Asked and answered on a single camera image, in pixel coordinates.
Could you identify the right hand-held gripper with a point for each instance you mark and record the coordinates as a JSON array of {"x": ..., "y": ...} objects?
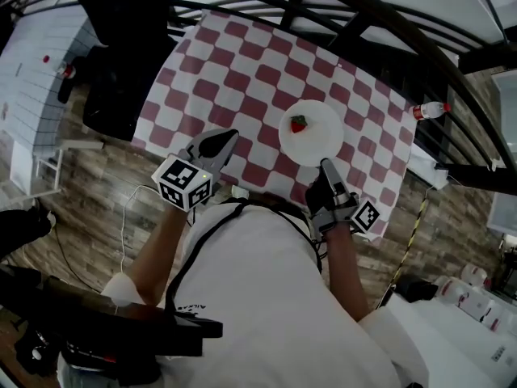
[{"x": 343, "y": 210}]

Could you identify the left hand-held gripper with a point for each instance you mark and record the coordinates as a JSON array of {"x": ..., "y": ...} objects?
[{"x": 182, "y": 180}]

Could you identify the white plate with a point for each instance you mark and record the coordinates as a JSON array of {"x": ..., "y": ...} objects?
[{"x": 319, "y": 137}]

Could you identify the person's left forearm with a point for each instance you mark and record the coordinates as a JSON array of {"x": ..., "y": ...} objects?
[{"x": 161, "y": 249}]

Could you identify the person's right forearm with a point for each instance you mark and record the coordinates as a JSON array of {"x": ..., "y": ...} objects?
[{"x": 345, "y": 269}]

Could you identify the red strawberry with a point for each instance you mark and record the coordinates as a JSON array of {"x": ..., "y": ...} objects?
[{"x": 298, "y": 125}]

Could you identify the red white checkered table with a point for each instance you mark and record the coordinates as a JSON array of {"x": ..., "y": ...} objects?
[{"x": 242, "y": 75}]

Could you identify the white power strip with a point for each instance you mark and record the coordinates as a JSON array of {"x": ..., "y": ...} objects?
[{"x": 438, "y": 174}]

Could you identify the clear bottle red cap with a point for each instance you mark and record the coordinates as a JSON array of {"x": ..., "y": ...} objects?
[{"x": 429, "y": 110}]

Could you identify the black chair with jacket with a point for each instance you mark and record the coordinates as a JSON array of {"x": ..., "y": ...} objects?
[{"x": 121, "y": 55}]

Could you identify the person's white t-shirt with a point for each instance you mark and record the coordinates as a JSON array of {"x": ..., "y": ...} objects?
[{"x": 262, "y": 297}]

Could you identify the small black pouch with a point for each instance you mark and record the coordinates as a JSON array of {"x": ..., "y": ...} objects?
[{"x": 416, "y": 288}]

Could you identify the black metal railing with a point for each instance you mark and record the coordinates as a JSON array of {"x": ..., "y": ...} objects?
[{"x": 363, "y": 18}]

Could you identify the small bottle red label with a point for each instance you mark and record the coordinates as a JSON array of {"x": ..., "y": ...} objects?
[{"x": 68, "y": 71}]

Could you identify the white cabinet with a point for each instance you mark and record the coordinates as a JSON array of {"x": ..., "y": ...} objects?
[{"x": 503, "y": 152}]

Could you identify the white metal stand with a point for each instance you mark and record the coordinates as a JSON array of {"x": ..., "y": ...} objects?
[{"x": 44, "y": 168}]

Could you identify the group of clear plastic bottles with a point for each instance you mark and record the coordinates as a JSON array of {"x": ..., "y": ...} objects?
[{"x": 468, "y": 293}]

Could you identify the white tiled counter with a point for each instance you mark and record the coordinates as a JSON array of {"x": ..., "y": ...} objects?
[{"x": 36, "y": 79}]

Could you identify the white side table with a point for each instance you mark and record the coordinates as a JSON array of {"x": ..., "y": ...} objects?
[{"x": 444, "y": 346}]

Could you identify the black bag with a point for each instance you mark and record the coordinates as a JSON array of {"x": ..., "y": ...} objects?
[{"x": 20, "y": 229}]

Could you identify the black equipment frame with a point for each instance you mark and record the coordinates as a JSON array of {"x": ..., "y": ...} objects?
[{"x": 101, "y": 334}]

